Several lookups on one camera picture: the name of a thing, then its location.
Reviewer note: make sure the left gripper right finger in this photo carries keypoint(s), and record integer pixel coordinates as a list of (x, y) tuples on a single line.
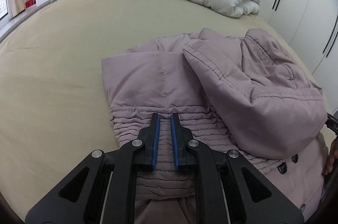
[(228, 188)]

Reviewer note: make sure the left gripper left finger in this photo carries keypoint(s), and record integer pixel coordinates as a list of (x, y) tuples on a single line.
[(101, 188)]

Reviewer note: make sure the mauve padded hooded coat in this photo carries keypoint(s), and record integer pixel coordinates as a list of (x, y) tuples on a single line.
[(233, 93)]

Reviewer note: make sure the person's right hand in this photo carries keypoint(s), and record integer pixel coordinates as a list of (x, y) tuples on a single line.
[(333, 155)]

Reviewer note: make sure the beige bed sheet mattress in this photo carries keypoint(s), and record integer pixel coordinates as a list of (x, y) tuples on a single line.
[(54, 108)]

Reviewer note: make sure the red storage box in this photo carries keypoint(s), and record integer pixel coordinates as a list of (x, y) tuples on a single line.
[(29, 3)]

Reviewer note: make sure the black framed window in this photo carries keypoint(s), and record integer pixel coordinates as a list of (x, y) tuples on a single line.
[(3, 8)]

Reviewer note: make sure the white wardrobe with black handles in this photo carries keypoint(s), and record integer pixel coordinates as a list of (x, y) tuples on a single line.
[(309, 27)]

